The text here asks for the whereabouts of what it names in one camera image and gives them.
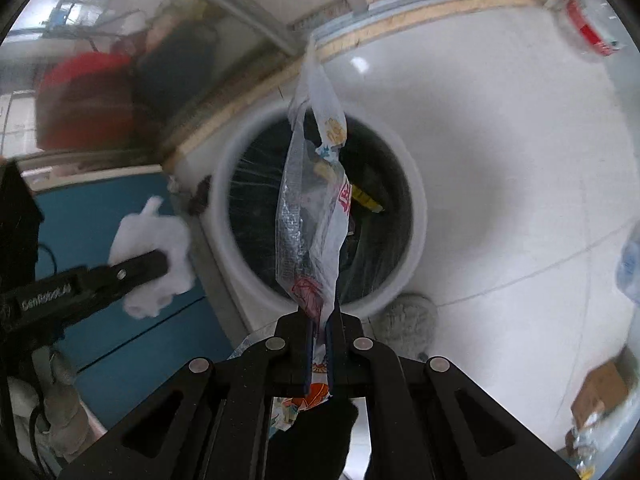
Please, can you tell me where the white round trash bin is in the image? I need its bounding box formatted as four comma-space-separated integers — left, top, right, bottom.
209, 104, 432, 322

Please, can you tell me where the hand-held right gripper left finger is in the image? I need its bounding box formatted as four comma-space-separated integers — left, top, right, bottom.
60, 311, 315, 480

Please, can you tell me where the white tissue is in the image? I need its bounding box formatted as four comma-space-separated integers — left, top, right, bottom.
107, 196, 194, 319

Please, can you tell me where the person's left hand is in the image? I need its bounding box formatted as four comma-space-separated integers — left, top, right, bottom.
42, 352, 96, 458

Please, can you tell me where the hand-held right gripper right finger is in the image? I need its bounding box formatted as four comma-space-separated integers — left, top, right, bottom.
326, 305, 581, 480

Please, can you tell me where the glass door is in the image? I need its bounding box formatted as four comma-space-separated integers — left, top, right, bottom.
0, 0, 311, 171

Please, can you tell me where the red and white packet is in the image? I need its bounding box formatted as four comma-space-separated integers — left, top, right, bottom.
544, 0, 632, 63

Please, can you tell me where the clear printed plastic bag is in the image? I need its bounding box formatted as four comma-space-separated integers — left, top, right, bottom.
227, 35, 351, 433

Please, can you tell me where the brown cardboard box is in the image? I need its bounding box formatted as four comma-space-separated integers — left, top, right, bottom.
570, 360, 629, 427

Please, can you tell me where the crumpled clear plastic wrapper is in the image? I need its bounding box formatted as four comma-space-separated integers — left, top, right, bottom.
564, 424, 602, 478

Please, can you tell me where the yellow wrapper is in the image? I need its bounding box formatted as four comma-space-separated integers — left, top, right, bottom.
350, 184, 385, 214

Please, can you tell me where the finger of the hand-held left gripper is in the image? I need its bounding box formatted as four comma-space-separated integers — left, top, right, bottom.
80, 251, 168, 318

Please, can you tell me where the blue floor mat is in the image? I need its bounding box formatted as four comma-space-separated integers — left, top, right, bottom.
20, 164, 242, 431

